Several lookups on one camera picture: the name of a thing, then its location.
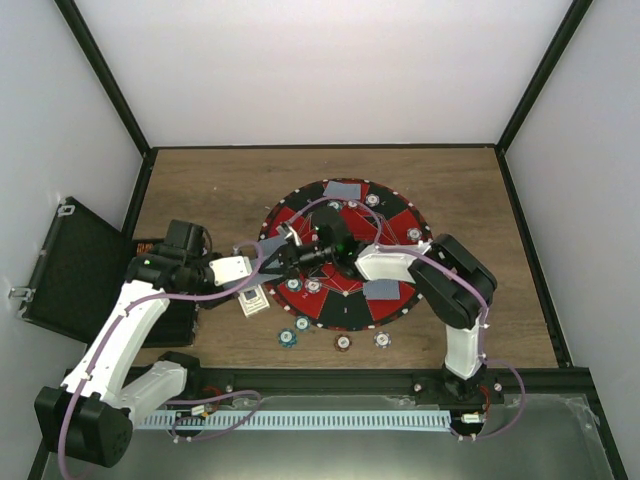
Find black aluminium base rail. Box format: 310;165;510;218
178;367;598;408

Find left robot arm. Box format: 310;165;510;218
34;220;260;477

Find light blue slotted cable duct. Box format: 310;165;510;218
138;410;451;432

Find black frame post left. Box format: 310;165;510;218
53;0;151;154

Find green chip mat edge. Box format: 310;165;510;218
294;316;311;332

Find blue white chips seat six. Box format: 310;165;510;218
365;194;380;207

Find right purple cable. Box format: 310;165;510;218
292;197;526;441

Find black frame post right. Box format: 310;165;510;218
497;0;594;151

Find blue white poker chip stack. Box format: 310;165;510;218
373;331;392;349

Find dealt card seat ten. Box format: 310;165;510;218
362;279;401;301

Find white card box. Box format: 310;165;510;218
238;285;270;318

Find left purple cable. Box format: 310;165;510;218
57;239;266;480

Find orange brown poker chip stack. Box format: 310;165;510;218
334;334;352;353

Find purple cable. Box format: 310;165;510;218
292;197;526;441
57;239;266;480

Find green poker chip stack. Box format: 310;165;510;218
278;328;297;348

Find black poker set case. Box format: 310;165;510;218
12;197;206;344

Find green chips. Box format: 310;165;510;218
286;279;303;292

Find blue white chips seat eight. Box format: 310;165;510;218
406;227;422;242

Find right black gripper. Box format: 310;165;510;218
260;237;338;279

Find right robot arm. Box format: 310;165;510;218
257;207;497;403

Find dealt card seat four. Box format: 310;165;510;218
258;236;287;261

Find round red black poker mat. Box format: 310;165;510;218
259;178;432;331

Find dealt card seat five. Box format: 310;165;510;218
323;180;362;200

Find green chips seat five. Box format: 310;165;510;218
327;200;343;212

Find black frame post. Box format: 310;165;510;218
53;0;151;154
497;0;594;151

